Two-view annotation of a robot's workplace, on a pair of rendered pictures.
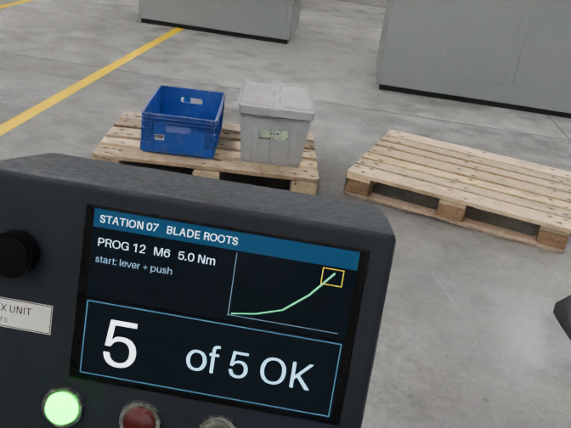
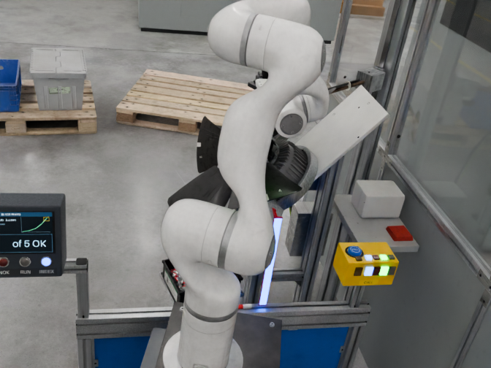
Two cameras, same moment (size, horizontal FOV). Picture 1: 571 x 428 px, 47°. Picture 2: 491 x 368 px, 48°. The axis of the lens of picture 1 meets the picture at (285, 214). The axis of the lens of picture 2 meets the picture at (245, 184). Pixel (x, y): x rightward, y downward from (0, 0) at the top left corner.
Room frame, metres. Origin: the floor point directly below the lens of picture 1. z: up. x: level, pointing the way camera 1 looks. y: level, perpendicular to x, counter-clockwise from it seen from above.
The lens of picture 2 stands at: (-0.82, -0.16, 2.04)
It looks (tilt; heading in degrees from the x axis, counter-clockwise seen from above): 31 degrees down; 343
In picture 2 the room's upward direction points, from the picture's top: 8 degrees clockwise
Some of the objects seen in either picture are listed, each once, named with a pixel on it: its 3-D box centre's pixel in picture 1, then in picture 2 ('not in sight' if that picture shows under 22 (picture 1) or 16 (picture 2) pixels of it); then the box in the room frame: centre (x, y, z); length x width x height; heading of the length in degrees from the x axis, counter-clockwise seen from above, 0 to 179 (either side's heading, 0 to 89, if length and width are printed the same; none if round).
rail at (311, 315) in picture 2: not in sight; (229, 318); (0.35, -0.54, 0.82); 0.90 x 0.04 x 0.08; 87
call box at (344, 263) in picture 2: not in sight; (364, 265); (0.33, -0.93, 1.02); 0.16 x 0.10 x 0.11; 87
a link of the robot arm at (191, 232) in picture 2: not in sight; (203, 255); (0.06, -0.37, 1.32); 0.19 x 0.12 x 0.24; 59
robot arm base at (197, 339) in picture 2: not in sight; (207, 331); (0.05, -0.39, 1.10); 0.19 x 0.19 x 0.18
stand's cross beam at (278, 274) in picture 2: not in sight; (280, 274); (0.83, -0.89, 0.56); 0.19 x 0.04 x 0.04; 87
